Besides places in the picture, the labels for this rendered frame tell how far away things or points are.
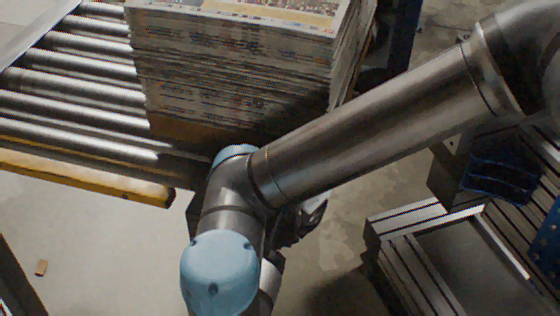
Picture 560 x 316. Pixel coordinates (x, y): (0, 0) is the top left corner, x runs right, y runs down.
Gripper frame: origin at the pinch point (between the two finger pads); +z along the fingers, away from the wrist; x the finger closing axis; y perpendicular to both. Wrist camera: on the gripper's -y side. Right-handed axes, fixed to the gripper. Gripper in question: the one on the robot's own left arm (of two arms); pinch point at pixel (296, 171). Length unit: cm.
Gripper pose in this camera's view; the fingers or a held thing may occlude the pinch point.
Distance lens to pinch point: 83.1
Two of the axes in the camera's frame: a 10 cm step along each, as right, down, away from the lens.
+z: 2.9, -6.7, 6.8
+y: 0.0, -7.1, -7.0
